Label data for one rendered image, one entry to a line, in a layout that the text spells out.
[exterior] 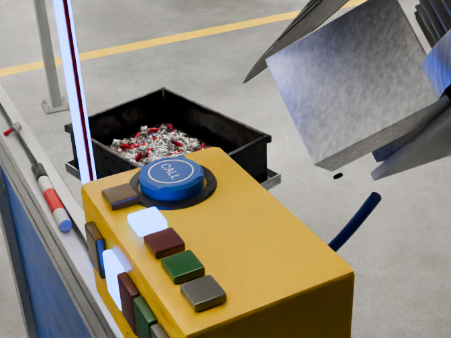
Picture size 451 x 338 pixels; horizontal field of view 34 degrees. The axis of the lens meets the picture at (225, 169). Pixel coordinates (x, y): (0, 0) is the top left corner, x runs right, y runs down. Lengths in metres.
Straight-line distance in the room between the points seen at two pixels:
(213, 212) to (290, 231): 0.05
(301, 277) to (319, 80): 0.43
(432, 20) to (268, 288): 0.44
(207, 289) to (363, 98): 0.44
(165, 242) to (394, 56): 0.43
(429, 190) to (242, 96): 0.97
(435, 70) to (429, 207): 1.71
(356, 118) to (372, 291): 1.33
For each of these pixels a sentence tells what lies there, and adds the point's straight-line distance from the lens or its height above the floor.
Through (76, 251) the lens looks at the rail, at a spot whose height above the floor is 0.86.
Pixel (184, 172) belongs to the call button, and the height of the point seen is 1.08.
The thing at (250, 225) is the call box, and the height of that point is 1.07.
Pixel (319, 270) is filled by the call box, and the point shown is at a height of 1.07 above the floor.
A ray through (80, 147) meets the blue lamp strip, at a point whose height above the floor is 0.98.
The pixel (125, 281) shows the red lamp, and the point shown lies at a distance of 0.41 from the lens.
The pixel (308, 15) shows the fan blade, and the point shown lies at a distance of 0.95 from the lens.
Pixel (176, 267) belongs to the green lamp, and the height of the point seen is 1.08.
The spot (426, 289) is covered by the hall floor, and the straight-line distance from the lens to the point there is 2.09.
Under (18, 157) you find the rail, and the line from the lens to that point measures 0.97.
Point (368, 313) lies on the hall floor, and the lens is 1.99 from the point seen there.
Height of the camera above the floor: 1.31
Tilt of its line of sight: 31 degrees down
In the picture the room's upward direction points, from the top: 2 degrees counter-clockwise
